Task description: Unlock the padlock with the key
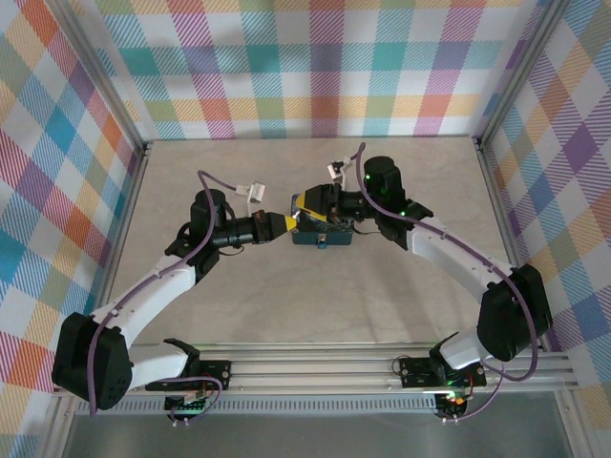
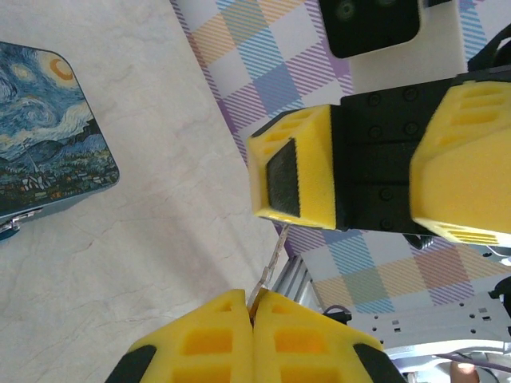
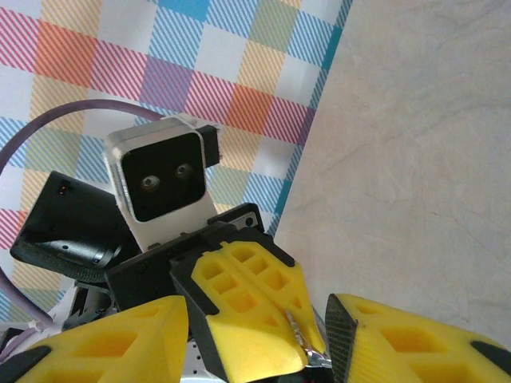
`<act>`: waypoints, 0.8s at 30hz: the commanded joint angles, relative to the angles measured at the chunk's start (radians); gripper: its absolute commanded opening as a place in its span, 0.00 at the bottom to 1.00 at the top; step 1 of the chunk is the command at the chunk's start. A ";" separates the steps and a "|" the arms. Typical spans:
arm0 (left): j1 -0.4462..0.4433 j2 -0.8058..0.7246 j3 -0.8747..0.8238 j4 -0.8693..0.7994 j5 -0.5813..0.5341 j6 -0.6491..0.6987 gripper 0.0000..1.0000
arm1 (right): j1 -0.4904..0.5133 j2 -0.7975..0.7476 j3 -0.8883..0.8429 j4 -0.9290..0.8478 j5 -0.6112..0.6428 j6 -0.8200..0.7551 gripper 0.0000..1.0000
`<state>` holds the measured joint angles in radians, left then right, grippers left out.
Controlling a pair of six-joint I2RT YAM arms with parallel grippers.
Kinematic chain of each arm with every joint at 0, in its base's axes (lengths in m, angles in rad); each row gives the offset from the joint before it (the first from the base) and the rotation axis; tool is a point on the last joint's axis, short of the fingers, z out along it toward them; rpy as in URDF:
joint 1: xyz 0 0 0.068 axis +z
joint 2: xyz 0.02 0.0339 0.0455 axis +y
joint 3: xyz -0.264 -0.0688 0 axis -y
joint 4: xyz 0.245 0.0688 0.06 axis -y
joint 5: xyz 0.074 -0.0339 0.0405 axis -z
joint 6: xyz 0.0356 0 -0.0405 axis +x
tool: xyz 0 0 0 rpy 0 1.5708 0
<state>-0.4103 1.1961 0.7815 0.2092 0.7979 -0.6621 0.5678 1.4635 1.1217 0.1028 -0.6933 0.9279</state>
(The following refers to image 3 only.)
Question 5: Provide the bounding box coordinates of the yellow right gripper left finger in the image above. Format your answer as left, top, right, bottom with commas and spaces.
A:
0, 295, 190, 383

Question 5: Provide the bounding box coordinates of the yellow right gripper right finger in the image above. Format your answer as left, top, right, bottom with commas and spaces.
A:
324, 292, 511, 383

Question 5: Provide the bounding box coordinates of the small metal key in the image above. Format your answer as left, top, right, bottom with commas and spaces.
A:
283, 310, 311, 356

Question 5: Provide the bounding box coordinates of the metal padlock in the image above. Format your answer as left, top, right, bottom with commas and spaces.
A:
301, 345, 333, 383

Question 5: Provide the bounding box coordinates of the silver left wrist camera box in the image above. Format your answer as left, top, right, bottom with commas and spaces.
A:
104, 115, 223, 251

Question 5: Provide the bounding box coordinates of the purple cable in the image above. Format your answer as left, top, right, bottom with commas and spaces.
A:
0, 99, 165, 354

